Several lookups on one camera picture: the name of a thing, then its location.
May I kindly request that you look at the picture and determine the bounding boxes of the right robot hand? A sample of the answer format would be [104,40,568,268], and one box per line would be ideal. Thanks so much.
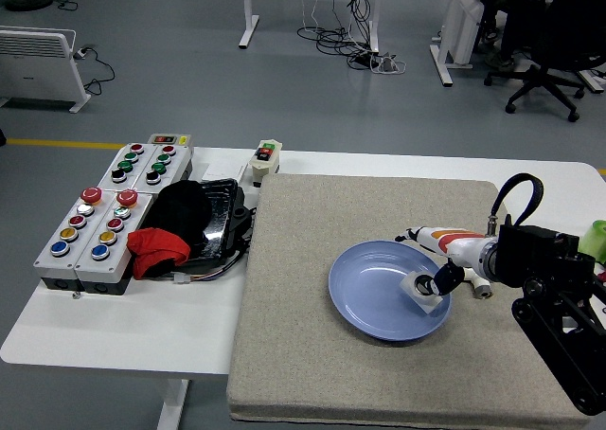
[394,224,491,297]

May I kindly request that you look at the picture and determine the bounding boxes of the white tee pipe metal thread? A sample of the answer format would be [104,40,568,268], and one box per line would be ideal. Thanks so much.
[461,268,494,300]

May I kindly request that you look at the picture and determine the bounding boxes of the large white tee pipe fitting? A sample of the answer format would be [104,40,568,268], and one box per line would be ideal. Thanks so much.
[401,270,444,315]

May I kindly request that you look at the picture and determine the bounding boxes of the blue plate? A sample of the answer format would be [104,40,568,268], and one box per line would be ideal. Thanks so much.
[328,240,453,346]

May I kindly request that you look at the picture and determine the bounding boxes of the green cup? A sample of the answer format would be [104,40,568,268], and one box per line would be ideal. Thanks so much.
[578,220,606,262]

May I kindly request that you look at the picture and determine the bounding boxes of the grey-brown mat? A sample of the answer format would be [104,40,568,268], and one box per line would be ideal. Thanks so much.
[226,172,596,424]

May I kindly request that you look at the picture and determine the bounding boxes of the white desk side panel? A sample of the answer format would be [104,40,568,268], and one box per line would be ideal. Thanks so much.
[429,0,487,88]

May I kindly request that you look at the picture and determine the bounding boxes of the person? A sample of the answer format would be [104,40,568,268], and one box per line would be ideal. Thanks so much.
[482,0,569,69]

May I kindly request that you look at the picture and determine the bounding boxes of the black office chair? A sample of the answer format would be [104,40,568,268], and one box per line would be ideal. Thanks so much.
[482,0,606,123]

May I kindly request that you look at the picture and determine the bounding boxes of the black plastic tray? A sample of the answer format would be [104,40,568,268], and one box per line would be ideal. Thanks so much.
[141,177,247,270]

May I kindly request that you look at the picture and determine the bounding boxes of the white desk leg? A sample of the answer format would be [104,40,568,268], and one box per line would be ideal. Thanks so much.
[364,0,383,55]
[238,0,260,49]

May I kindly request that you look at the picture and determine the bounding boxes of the white paper sheet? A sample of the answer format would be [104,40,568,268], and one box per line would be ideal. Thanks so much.
[191,162,252,185]

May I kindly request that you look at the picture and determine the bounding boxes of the black cloth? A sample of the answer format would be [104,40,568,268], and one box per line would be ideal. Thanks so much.
[141,180,214,242]

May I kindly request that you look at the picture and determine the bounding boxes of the red cloth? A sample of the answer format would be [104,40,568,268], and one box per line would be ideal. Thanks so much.
[126,227,191,280]

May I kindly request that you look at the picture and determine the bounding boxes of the button box green buttons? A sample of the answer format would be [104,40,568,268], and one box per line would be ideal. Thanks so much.
[130,144,195,192]
[97,141,160,189]

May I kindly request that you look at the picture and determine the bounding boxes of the white table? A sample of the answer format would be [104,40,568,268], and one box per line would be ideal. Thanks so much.
[0,145,606,430]

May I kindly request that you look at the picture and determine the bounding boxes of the button box red mushroom button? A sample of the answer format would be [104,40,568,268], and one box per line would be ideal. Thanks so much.
[33,187,117,292]
[74,189,155,295]

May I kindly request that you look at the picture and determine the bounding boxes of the white panel heater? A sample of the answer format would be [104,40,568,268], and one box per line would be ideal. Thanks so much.
[0,26,92,114]

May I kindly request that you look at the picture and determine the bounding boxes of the white switch box green red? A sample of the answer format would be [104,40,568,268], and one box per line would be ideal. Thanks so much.
[248,139,285,188]

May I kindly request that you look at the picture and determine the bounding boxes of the black device with cables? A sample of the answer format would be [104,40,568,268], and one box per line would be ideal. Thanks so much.
[226,201,258,261]

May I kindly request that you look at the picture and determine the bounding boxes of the tangled floor cables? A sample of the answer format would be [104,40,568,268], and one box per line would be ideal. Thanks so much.
[296,0,408,76]

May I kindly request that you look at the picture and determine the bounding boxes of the white connector coloured wires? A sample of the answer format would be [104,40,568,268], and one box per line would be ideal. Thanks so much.
[170,259,238,285]

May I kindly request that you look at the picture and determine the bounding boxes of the small grey rocker switch box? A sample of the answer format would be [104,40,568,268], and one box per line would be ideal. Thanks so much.
[147,133,193,147]

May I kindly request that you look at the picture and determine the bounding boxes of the black heater power cord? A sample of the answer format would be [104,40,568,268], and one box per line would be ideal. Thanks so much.
[75,45,116,96]

